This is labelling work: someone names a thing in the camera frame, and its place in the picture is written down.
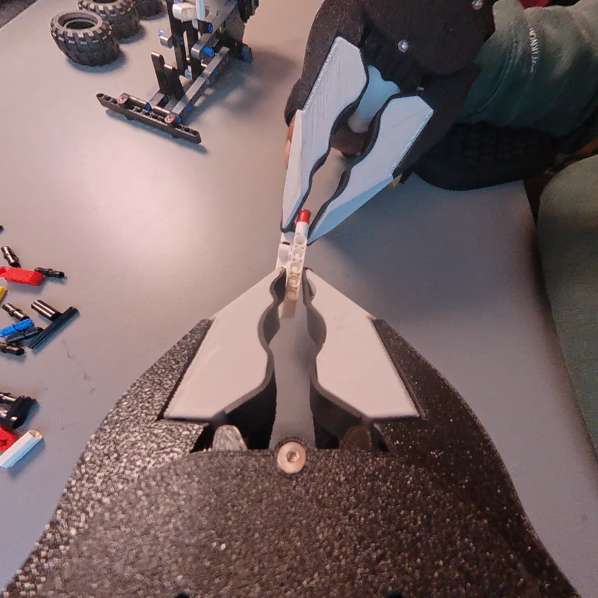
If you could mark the person's right forearm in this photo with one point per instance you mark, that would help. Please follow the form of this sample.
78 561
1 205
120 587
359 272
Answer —
528 70

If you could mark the black toy tyre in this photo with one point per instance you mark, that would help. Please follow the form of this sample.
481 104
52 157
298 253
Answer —
148 5
84 39
112 16

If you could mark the person's green sweatshirt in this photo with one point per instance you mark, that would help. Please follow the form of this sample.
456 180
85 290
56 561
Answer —
570 280

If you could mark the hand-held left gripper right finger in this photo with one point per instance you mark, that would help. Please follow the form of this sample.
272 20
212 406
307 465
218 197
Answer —
364 364

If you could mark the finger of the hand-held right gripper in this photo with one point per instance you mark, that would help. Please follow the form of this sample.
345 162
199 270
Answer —
327 93
397 131

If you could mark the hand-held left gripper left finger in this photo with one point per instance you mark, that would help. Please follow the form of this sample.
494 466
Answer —
224 364

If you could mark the white toy panel piece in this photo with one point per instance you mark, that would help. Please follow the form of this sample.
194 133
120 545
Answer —
293 271

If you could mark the toy truck chassis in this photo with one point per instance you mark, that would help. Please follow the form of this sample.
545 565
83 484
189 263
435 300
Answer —
149 114

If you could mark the black desk mat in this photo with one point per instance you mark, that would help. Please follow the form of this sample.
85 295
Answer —
11 7

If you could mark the red connector brick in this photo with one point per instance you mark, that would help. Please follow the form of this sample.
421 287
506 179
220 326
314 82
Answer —
304 216

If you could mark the pile of small toy bricks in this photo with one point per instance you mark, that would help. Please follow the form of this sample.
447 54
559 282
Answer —
21 275

